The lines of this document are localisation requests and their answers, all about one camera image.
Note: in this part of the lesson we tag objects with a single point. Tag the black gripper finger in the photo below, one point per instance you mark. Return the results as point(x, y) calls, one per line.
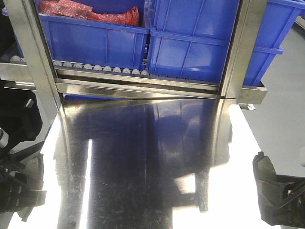
point(15, 194)
point(281, 191)
point(24, 212)
point(291, 214)

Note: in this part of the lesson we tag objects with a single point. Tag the grey brake pad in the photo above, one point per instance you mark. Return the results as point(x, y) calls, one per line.
point(34, 171)
point(264, 171)

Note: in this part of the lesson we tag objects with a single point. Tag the stainless steel roller rack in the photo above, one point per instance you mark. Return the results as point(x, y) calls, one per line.
point(50, 82)

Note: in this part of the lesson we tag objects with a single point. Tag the left blue plastic bin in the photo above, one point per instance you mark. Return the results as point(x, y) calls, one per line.
point(98, 43)

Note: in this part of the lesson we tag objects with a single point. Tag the blue plastic bin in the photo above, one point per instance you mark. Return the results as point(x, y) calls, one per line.
point(190, 38)
point(98, 43)

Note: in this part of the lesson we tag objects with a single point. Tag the right blue plastic bin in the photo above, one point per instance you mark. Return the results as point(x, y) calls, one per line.
point(190, 38)

